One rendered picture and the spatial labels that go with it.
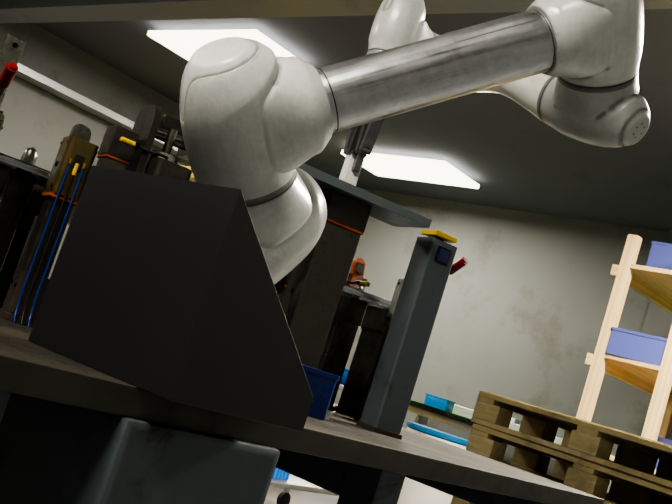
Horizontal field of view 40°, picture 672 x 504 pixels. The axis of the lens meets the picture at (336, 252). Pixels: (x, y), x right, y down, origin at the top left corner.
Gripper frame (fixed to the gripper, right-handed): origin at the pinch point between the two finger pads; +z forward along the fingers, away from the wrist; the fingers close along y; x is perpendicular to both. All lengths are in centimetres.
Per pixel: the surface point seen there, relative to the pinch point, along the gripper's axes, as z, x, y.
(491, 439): 48, -184, 177
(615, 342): -26, -306, 254
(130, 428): 56, 43, -59
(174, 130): 4.4, 36.2, 8.5
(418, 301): 20.9, -24.3, -1.0
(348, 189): 5.0, 2.1, -6.6
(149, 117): 4.1, 42.1, 7.2
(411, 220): 5.6, -14.7, -4.9
